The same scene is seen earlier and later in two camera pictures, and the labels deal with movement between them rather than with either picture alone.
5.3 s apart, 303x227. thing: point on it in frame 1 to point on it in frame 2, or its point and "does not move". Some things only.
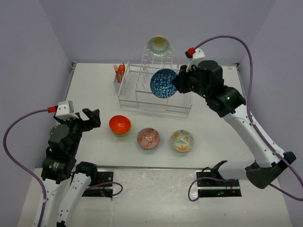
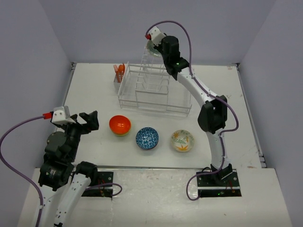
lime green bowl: (123, 135) does not move
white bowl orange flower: (182, 140) does not move
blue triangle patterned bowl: (161, 83) to (147, 138)
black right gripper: (179, 81) to (159, 47)
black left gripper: (93, 121) does not move
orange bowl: (120, 124) does not move
